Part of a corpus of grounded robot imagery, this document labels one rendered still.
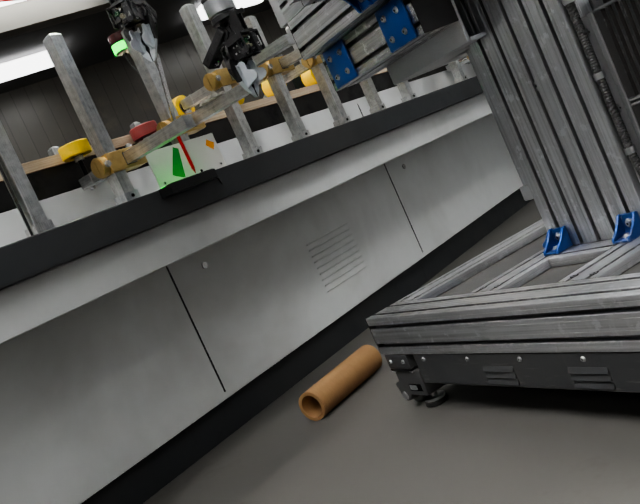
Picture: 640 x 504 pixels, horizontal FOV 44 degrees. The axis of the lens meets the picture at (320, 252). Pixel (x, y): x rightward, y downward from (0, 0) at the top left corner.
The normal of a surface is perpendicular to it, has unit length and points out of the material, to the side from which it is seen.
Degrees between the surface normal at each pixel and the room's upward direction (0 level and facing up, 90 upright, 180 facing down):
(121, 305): 90
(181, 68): 90
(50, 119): 90
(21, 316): 90
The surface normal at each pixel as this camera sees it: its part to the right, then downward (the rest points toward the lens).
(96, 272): 0.73, -0.27
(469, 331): -0.80, 0.40
